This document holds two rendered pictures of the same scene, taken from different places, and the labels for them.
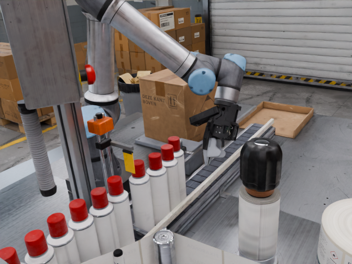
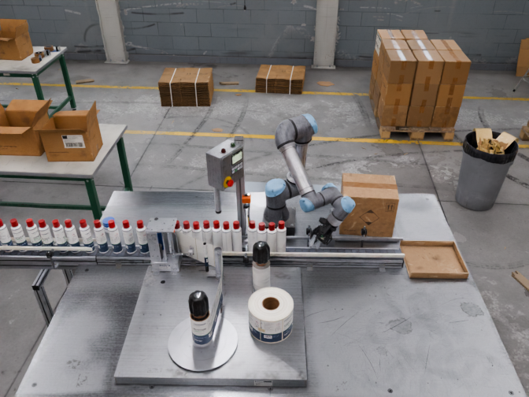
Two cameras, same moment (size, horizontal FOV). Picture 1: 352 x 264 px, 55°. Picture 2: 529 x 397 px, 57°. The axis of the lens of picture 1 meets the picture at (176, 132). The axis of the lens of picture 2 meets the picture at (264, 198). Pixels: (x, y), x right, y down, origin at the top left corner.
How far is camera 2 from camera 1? 2.00 m
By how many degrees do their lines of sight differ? 49
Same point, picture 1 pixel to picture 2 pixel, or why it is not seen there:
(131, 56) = not seen: outside the picture
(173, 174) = (269, 237)
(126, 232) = (234, 244)
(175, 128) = not seen: hidden behind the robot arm
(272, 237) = (257, 282)
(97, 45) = not seen: hidden behind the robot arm
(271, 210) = (256, 271)
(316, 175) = (364, 299)
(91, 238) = (216, 236)
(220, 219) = (278, 271)
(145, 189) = (250, 234)
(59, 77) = (217, 181)
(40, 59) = (212, 173)
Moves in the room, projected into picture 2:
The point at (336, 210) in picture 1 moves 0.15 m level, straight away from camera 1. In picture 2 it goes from (275, 290) to (308, 287)
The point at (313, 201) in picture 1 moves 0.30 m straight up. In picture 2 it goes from (333, 304) to (338, 258)
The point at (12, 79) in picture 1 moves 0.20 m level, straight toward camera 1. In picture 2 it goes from (390, 83) to (384, 90)
